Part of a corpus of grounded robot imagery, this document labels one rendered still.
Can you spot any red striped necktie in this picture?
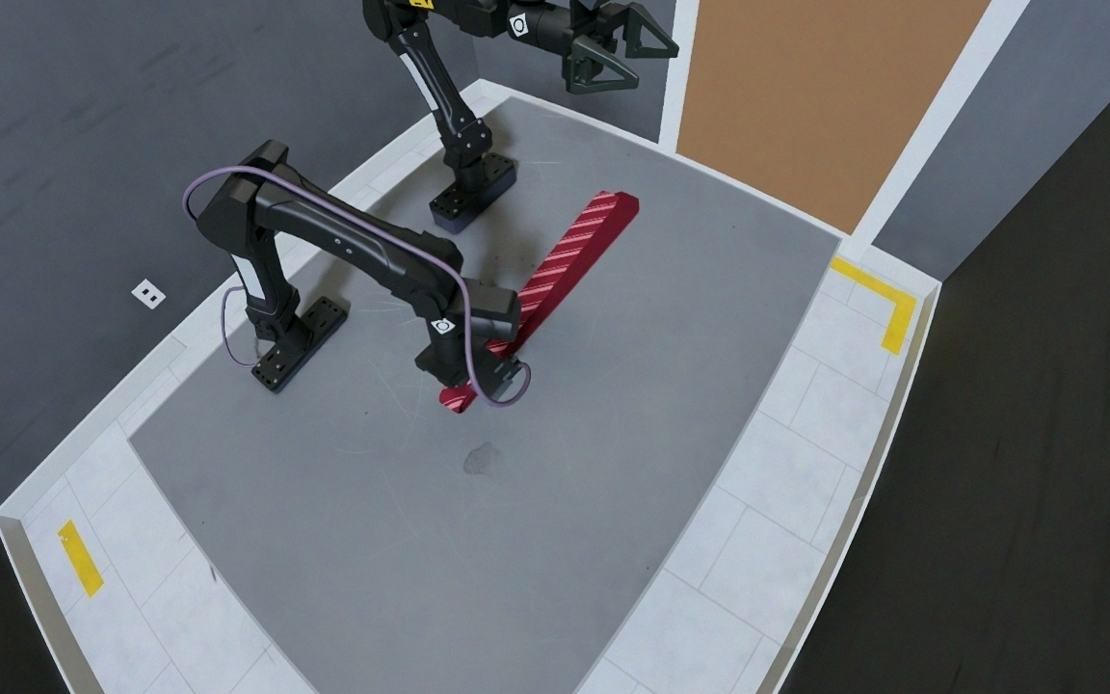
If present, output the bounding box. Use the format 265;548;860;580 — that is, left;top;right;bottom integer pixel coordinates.
438;191;640;414

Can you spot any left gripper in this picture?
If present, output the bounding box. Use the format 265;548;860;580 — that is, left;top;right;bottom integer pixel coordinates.
537;0;679;95

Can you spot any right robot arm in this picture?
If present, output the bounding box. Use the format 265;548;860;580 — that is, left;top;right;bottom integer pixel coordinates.
196;140;521;391

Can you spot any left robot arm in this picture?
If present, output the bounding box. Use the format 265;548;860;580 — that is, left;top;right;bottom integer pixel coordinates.
362;0;556;221

